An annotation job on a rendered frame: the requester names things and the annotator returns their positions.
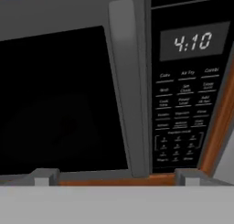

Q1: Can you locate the grey microwave door handle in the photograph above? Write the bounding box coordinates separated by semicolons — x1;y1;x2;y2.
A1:
108;0;150;178

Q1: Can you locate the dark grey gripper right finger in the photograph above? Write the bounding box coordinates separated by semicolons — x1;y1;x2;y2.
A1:
174;168;233;187

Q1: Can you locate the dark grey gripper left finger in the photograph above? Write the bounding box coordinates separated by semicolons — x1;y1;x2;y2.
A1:
5;167;61;187

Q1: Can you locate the grey microwave door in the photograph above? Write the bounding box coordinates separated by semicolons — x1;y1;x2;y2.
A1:
0;0;152;183

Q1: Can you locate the grey microwave oven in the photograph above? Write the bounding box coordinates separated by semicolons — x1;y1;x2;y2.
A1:
0;0;234;184

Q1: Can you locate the brown wooden cupboard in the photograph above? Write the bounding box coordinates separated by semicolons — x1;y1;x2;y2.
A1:
0;0;234;187

